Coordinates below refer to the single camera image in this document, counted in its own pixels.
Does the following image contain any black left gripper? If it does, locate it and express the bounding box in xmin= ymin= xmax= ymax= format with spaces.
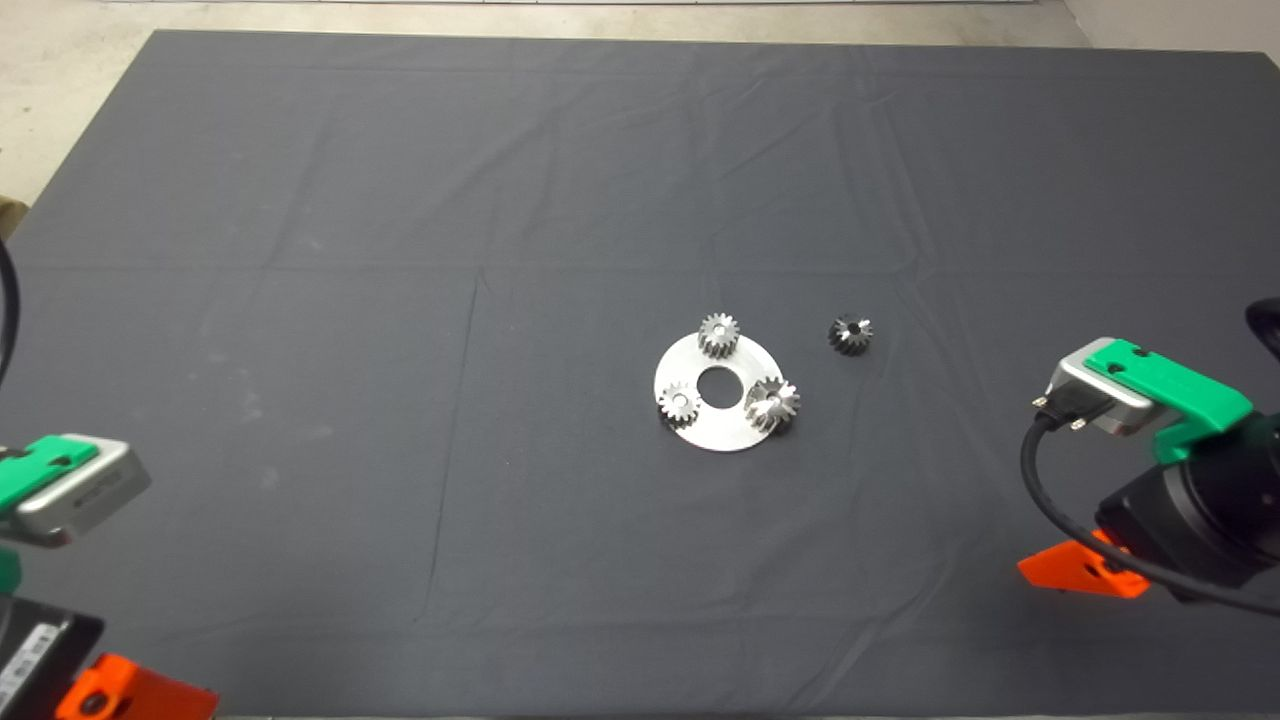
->
xmin=0 ymin=595 xmax=219 ymax=720

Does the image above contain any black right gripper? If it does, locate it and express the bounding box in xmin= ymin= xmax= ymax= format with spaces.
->
xmin=1018 ymin=410 xmax=1280 ymax=603

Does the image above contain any small dark steel gear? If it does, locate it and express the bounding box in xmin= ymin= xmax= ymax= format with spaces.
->
xmin=827 ymin=314 xmax=874 ymax=356

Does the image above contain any large steel gear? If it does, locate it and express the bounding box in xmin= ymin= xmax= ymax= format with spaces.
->
xmin=744 ymin=376 xmax=802 ymax=435

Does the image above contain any round metal plate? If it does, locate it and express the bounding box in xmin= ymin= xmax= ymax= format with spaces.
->
xmin=654 ymin=332 xmax=788 ymax=453

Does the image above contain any dark grey table cloth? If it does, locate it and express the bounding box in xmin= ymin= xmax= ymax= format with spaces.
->
xmin=0 ymin=28 xmax=1280 ymax=717

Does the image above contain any black right camera cable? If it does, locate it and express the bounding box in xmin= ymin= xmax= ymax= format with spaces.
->
xmin=1020 ymin=393 xmax=1280 ymax=616

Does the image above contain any black camera cable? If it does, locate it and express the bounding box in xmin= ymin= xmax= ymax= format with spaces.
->
xmin=1020 ymin=393 xmax=1280 ymax=616
xmin=0 ymin=240 xmax=21 ymax=386

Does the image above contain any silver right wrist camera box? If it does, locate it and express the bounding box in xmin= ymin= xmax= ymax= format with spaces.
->
xmin=1033 ymin=338 xmax=1161 ymax=438

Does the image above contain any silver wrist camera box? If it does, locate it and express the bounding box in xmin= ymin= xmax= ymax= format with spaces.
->
xmin=0 ymin=435 xmax=152 ymax=548
xmin=1033 ymin=338 xmax=1161 ymax=438

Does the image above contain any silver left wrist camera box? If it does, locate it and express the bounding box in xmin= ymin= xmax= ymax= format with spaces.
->
xmin=0 ymin=435 xmax=152 ymax=548

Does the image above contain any green right camera mount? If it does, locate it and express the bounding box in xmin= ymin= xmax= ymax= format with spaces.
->
xmin=1085 ymin=338 xmax=1254 ymax=463

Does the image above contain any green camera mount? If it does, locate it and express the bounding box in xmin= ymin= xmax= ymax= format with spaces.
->
xmin=0 ymin=437 xmax=101 ymax=593
xmin=1085 ymin=338 xmax=1254 ymax=463

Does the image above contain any green left camera mount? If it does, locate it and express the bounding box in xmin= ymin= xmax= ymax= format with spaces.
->
xmin=0 ymin=437 xmax=101 ymax=593

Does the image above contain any black left camera cable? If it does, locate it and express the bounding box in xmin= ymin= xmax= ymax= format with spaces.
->
xmin=0 ymin=240 xmax=21 ymax=386

